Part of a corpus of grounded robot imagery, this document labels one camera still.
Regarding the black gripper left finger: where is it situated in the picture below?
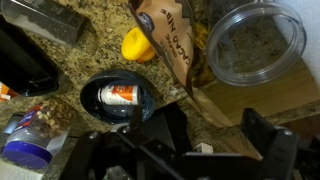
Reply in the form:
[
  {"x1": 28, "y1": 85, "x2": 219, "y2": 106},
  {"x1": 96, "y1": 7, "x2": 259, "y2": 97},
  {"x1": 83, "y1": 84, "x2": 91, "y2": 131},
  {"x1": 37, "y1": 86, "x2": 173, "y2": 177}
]
[{"x1": 129, "y1": 105, "x2": 145, "y2": 133}]

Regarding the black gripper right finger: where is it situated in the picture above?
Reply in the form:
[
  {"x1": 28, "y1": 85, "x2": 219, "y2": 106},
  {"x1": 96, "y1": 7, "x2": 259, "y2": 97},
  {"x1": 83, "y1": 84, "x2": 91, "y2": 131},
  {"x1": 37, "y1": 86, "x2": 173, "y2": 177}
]
[{"x1": 240, "y1": 107, "x2": 280, "y2": 155}]

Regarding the brown cacao nibs packet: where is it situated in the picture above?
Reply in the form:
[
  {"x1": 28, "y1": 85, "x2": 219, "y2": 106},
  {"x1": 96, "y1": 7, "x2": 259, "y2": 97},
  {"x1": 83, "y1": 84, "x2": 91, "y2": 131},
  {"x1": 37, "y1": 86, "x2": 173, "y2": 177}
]
[{"x1": 128, "y1": 0, "x2": 235, "y2": 130}]

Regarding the orange and white small bottle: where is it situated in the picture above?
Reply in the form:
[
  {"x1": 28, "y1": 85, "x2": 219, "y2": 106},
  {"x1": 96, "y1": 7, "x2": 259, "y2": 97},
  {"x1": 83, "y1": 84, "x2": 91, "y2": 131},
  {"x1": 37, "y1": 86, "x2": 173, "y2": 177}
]
[{"x1": 96, "y1": 83, "x2": 141, "y2": 106}]

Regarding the black bowl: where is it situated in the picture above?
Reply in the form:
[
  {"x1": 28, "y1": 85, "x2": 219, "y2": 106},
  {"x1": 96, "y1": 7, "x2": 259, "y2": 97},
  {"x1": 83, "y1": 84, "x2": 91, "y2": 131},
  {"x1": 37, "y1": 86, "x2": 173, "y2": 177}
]
[{"x1": 79, "y1": 68, "x2": 156, "y2": 126}]

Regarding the clear empty plastic jar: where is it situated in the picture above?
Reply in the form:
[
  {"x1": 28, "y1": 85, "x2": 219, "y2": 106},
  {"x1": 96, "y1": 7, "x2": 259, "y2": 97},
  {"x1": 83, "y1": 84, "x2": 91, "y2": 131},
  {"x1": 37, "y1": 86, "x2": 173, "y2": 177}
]
[{"x1": 204, "y1": 0, "x2": 308, "y2": 88}]

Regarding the nut jar with blue lid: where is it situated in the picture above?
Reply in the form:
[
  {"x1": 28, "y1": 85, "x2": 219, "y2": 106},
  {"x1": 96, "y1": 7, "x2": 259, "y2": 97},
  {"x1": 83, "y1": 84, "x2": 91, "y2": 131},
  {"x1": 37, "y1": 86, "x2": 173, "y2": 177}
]
[{"x1": 1, "y1": 96, "x2": 78, "y2": 170}]

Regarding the black plastic container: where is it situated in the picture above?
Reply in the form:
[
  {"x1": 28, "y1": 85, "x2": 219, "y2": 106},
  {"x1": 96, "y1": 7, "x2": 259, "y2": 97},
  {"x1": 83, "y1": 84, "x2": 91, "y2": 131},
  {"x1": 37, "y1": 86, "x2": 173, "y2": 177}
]
[{"x1": 0, "y1": 14, "x2": 62, "y2": 98}]

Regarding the orange and white box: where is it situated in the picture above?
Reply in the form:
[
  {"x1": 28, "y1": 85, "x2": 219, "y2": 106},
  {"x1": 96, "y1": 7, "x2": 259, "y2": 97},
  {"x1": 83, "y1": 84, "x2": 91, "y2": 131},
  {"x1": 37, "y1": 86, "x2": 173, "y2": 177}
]
[{"x1": 0, "y1": 81, "x2": 20, "y2": 103}]

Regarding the clear dark grinder bottle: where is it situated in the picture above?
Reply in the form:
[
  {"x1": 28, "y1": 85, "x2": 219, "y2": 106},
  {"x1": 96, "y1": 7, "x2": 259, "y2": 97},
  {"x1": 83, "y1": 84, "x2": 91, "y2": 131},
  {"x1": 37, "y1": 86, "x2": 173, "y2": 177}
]
[{"x1": 0, "y1": 0, "x2": 89, "y2": 47}]

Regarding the wooden board with handle hole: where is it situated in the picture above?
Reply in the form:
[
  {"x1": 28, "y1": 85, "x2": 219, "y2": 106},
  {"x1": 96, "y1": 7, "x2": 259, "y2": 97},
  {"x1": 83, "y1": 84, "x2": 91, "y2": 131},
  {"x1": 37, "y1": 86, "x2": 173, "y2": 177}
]
[{"x1": 195, "y1": 59, "x2": 320, "y2": 127}]

